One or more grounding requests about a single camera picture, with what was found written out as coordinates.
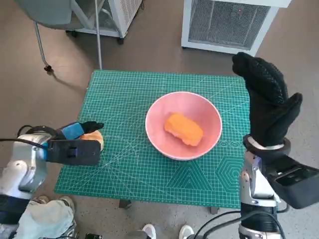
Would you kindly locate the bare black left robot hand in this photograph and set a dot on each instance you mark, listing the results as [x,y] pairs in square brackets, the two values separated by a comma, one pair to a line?
[72,130]

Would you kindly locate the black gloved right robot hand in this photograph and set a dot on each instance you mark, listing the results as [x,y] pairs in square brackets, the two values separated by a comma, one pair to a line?
[266,107]

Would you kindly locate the orange toy bread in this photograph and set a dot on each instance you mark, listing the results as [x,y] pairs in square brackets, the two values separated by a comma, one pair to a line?
[183,128]
[96,136]

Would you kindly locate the pink bowl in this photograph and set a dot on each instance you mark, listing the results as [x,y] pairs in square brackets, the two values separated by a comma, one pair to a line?
[159,119]

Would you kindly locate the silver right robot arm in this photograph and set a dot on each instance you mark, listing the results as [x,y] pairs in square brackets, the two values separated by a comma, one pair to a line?
[251,184]

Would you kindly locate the green cutting mat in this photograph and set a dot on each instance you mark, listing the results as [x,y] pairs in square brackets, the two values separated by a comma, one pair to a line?
[119,99]

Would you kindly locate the dark table foot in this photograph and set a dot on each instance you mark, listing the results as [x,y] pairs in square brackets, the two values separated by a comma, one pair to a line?
[213,210]
[125,203]

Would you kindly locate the person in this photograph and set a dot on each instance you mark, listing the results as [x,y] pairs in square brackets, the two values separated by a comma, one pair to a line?
[47,219]

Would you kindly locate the white mesh front cabinet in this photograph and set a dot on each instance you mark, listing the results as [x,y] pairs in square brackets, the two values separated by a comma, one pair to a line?
[224,25]

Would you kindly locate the white pole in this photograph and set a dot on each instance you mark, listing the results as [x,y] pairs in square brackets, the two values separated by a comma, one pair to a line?
[99,37]

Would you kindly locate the grey chair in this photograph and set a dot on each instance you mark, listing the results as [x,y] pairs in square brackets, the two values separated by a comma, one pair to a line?
[49,12]

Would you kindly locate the white shoe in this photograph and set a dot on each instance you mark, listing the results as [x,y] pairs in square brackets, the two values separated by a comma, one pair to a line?
[149,230]
[186,230]

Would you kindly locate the white wheeled cabinet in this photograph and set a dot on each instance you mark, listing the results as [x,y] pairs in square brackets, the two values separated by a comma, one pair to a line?
[124,15]

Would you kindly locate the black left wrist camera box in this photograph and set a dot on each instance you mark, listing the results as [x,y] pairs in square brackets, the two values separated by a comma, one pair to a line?
[74,152]

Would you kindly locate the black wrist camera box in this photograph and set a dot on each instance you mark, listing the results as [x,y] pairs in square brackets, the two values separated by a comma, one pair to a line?
[74,152]
[294,184]

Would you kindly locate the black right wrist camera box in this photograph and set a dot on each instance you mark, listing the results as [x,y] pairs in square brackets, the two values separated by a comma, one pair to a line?
[294,184]

